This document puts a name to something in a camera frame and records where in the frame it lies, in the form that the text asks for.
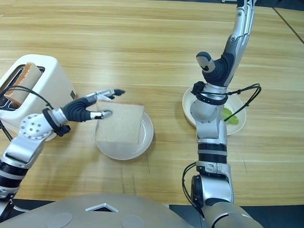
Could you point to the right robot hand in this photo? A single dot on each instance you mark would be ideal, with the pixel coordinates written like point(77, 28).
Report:
point(222, 69)

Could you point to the robot body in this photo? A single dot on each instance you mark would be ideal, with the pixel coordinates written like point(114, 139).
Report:
point(106, 217)

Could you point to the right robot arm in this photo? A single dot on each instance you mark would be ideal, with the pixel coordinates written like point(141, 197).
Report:
point(212, 143)

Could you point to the green lettuce leaf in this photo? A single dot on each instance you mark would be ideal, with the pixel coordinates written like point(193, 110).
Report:
point(231, 117)

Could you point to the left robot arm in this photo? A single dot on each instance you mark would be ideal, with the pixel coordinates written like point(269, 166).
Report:
point(23, 147)

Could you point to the cream toaster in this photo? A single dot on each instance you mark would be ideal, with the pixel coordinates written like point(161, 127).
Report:
point(53, 78)

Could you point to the white plate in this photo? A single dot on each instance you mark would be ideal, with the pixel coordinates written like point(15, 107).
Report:
point(146, 133)

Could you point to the bread slice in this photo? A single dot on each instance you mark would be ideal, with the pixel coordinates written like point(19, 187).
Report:
point(121, 125)
point(27, 78)

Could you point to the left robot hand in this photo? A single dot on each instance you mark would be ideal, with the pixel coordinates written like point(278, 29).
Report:
point(76, 108)

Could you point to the cream plate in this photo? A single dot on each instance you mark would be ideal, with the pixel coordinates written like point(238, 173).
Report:
point(235, 128)

